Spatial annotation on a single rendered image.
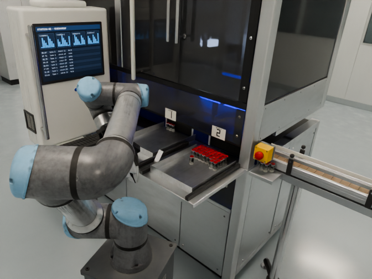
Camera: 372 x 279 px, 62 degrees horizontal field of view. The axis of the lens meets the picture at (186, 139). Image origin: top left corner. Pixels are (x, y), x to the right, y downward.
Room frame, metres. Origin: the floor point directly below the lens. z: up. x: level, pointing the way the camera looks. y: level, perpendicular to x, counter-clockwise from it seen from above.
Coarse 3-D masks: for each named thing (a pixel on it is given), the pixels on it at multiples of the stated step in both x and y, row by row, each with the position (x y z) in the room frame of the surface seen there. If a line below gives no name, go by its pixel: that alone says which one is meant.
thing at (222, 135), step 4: (212, 128) 1.48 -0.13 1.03; (216, 128) 1.47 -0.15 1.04; (220, 128) 1.45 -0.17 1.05; (212, 132) 1.48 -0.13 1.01; (220, 132) 1.45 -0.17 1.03; (224, 132) 1.44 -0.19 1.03; (216, 136) 1.46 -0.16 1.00; (220, 136) 1.45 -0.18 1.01; (224, 136) 1.43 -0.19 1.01; (224, 140) 1.43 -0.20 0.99
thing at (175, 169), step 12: (180, 156) 1.43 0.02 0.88; (156, 168) 1.25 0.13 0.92; (168, 168) 1.31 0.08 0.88; (180, 168) 1.31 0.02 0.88; (192, 168) 1.32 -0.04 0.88; (204, 168) 1.33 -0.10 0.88; (228, 168) 1.32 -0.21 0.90; (168, 180) 1.19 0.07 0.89; (180, 180) 1.21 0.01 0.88; (192, 180) 1.21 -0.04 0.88; (204, 180) 1.17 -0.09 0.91
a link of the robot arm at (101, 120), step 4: (108, 112) 0.99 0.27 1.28; (100, 116) 0.98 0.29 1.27; (104, 116) 0.98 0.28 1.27; (108, 116) 0.98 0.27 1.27; (96, 120) 0.98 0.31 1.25; (100, 120) 0.97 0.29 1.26; (104, 120) 0.97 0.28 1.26; (108, 120) 0.97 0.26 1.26; (96, 124) 0.97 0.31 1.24; (100, 124) 0.96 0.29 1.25; (104, 124) 0.96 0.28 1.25
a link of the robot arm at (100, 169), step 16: (112, 96) 0.93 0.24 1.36; (128, 96) 0.88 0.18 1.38; (144, 96) 0.94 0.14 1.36; (112, 112) 0.81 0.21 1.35; (128, 112) 0.79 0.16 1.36; (112, 128) 0.70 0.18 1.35; (128, 128) 0.72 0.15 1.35; (96, 144) 0.64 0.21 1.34; (112, 144) 0.62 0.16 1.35; (128, 144) 0.65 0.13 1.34; (80, 160) 0.55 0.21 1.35; (96, 160) 0.56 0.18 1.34; (112, 160) 0.58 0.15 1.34; (128, 160) 0.61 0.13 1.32; (80, 176) 0.53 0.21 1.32; (96, 176) 0.54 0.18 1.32; (112, 176) 0.56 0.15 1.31; (80, 192) 0.52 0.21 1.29; (96, 192) 0.53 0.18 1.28
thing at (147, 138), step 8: (144, 128) 1.69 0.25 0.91; (152, 128) 1.74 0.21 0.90; (160, 128) 1.78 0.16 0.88; (136, 136) 1.64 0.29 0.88; (144, 136) 1.65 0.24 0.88; (152, 136) 1.66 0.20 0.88; (160, 136) 1.67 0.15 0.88; (168, 136) 1.67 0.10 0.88; (176, 136) 1.68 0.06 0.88; (184, 136) 1.69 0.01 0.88; (192, 136) 1.63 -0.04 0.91; (144, 144) 1.55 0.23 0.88; (152, 144) 1.55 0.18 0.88; (160, 144) 1.56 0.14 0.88; (168, 144) 1.56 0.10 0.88; (176, 144) 1.53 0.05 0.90; (144, 152) 1.43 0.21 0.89; (152, 152) 1.40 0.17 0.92
